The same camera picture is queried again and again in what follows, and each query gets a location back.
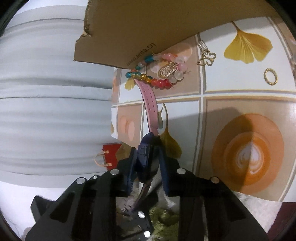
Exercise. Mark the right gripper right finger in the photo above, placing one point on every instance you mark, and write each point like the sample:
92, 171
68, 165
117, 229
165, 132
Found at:
207, 207

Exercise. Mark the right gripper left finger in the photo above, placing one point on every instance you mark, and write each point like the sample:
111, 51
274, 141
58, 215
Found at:
86, 210

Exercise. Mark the pink strap smart watch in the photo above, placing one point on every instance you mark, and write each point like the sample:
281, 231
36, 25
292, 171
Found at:
143, 162

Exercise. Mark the gold crystal pendant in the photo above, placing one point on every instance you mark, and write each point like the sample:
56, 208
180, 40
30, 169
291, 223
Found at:
167, 70

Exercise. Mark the gold butterfly clasp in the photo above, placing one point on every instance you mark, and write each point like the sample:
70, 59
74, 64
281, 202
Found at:
207, 57

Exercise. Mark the green fluffy rug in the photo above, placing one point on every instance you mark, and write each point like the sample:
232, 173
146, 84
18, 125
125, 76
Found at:
165, 224

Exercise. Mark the red gift bag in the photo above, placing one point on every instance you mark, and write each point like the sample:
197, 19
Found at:
107, 157

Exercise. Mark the patterned tile tablecloth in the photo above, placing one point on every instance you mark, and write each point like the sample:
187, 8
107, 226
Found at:
236, 119

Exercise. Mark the white curtain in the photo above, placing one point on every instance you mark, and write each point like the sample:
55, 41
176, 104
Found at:
55, 112

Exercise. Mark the brown cardboard box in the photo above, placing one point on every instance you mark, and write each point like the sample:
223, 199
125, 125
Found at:
122, 33

